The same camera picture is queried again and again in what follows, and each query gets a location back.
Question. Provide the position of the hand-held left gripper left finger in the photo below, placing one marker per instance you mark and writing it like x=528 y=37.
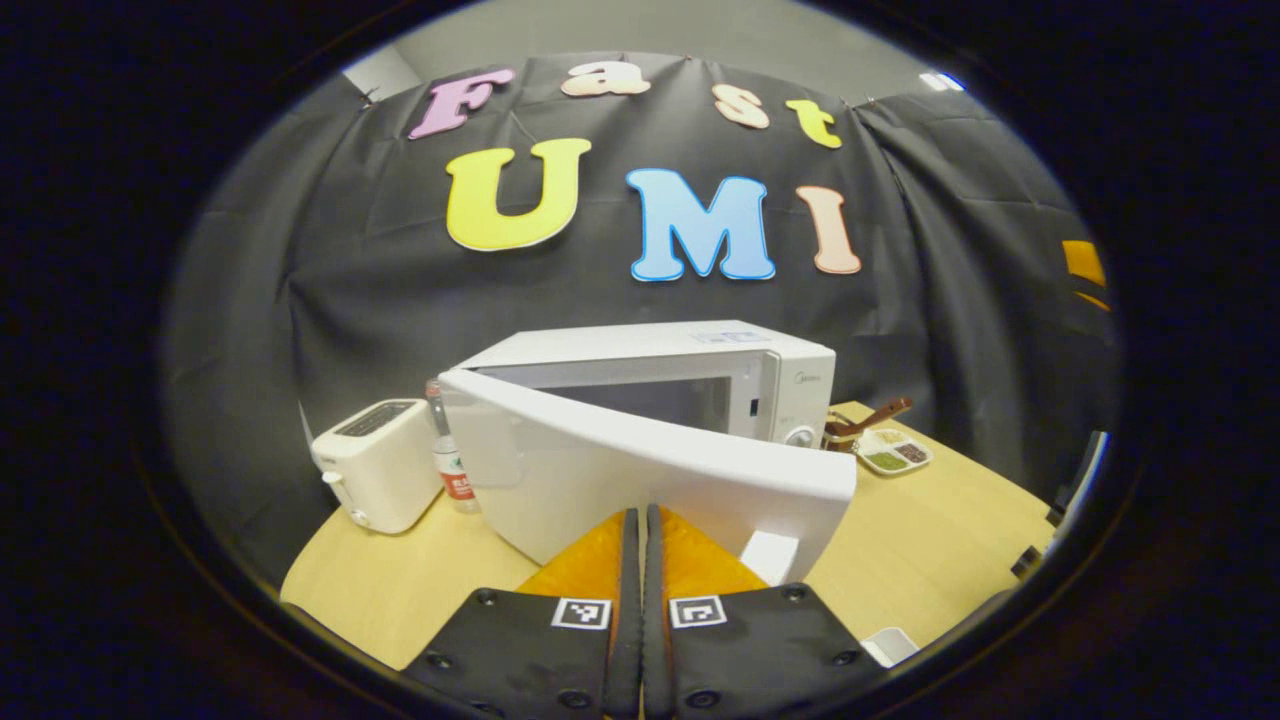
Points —
x=500 y=650

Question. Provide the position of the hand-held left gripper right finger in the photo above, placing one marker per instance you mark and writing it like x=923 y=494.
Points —
x=770 y=650

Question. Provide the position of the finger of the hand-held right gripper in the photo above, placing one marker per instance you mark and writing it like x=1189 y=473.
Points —
x=1095 y=300
x=1084 y=262

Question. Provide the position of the white microwave oven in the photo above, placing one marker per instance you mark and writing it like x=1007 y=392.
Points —
x=600 y=470

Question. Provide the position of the white rectangular tray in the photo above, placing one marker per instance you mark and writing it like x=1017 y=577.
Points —
x=890 y=648

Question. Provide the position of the clear red-label water bottle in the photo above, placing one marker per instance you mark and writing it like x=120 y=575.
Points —
x=455 y=485

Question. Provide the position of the white toaster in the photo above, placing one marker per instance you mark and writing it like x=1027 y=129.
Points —
x=385 y=470

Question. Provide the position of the small ceiling light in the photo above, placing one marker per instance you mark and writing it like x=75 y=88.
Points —
x=942 y=81

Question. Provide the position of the white divided bean dish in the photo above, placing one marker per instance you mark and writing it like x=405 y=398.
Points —
x=895 y=455

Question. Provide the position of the small black object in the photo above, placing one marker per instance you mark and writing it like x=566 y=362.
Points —
x=1026 y=562

